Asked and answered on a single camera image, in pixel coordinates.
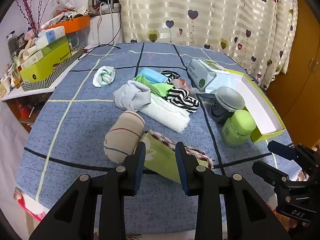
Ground beige towel red stripes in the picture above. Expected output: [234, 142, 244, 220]
[104, 110, 145, 164]

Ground green floral cloth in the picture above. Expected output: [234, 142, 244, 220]
[134, 129, 215, 184]

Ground white towel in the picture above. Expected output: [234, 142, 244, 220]
[139, 94, 190, 133]

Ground grey sock bundle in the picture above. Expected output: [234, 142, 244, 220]
[113, 80, 151, 112]

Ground black white striped cloth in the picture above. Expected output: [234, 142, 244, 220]
[166, 88, 200, 113]

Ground bright green cloth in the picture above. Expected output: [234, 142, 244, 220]
[134, 75, 174, 98]

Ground white green sock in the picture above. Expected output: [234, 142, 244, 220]
[92, 66, 116, 88]

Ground blue face mask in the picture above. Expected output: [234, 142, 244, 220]
[138, 68, 168, 83]

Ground small striped cloth bundle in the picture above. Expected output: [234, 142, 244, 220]
[161, 70, 181, 83]

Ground green white box lid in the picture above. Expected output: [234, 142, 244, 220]
[204, 68, 286, 144]

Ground green plastic jar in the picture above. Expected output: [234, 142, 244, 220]
[222, 109, 256, 147]

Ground wooden wardrobe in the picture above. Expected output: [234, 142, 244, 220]
[266, 0, 319, 147]

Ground blue plaid bedsheet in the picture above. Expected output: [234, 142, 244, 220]
[17, 43, 300, 235]

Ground dark jar clear lid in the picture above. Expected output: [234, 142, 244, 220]
[211, 86, 245, 125]

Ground wet wipes pack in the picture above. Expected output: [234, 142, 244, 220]
[187, 59, 230, 93]

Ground striped storage tray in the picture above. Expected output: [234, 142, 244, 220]
[22, 46, 84, 92]

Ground heart pattern curtain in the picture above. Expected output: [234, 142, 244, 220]
[119, 0, 298, 89]

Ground lime green cardboard box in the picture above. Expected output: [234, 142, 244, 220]
[20, 42, 72, 83]

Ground green white flat box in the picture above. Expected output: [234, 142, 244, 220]
[21, 36, 68, 69]

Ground blue white tissue box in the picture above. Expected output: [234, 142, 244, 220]
[35, 26, 66, 50]

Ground orange plastic tray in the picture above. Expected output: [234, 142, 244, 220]
[46, 15, 90, 34]

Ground pink decorative branches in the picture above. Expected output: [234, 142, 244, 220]
[15, 0, 50, 37]

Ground black cable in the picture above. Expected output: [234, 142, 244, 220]
[77, 3, 123, 61]

